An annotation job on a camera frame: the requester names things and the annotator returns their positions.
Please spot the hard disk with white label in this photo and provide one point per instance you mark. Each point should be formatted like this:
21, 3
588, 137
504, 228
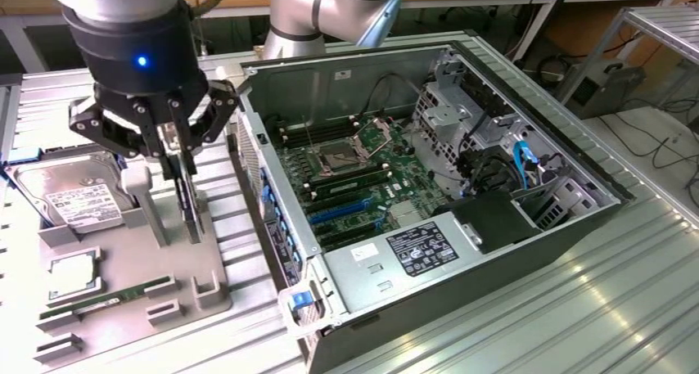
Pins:
76, 198

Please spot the metal disk bay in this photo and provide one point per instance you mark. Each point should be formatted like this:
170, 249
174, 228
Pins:
444, 116

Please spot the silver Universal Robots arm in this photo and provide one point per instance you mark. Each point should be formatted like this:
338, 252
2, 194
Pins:
305, 10

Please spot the thin locking lever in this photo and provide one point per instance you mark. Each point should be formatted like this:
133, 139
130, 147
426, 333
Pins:
309, 138

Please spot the blue hard disk bracket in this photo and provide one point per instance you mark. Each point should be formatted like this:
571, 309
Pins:
24, 157

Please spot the grey parts rack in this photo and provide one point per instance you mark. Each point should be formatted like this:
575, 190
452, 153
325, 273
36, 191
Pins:
136, 263

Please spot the green motherboard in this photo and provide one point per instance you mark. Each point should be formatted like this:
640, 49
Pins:
392, 186

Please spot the black box device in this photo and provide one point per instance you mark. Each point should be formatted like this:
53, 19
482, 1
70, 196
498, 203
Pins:
605, 89

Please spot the aluminium frame shelf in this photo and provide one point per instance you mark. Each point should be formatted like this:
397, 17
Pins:
655, 34

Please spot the grey power supply unit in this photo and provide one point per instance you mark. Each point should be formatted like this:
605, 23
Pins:
404, 267

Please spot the CPU socket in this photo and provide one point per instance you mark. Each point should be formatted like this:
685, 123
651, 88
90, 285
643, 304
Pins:
341, 157

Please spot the metal socket cover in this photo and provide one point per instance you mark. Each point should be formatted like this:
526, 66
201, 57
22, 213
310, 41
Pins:
374, 133

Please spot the black open PC case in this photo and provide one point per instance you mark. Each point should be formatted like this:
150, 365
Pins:
490, 276

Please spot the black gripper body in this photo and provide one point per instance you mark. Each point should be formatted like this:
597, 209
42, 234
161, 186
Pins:
136, 42

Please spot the silver CPU chip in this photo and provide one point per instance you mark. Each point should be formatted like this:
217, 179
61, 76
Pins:
73, 276

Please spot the black plastic fan shroud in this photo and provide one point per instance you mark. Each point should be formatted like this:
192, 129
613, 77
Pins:
493, 224

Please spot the blue case latch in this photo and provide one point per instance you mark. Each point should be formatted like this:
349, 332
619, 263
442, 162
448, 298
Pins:
301, 301

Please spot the blue expansion slot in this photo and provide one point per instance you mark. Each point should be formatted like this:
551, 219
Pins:
338, 210

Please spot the installed RAM stick with label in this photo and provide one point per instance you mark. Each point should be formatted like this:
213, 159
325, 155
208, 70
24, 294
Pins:
349, 183

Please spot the green RAM stick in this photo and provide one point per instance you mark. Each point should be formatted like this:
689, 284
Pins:
104, 300

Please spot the black graphics card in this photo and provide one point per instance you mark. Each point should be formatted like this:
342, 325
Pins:
190, 210

